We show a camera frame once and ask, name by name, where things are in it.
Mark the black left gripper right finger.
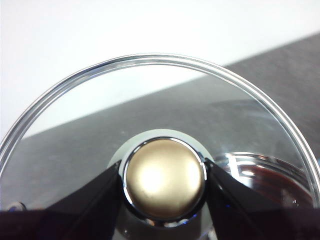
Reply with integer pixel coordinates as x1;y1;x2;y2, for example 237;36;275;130
204;157;320;240

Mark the pale green electric steamer pot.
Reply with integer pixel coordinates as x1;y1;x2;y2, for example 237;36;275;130
214;152;320;213

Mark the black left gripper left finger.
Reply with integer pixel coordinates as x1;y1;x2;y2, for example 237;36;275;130
0;160;124;240

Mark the glass lid with green knob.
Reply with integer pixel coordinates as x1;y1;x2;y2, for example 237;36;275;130
0;52;320;240

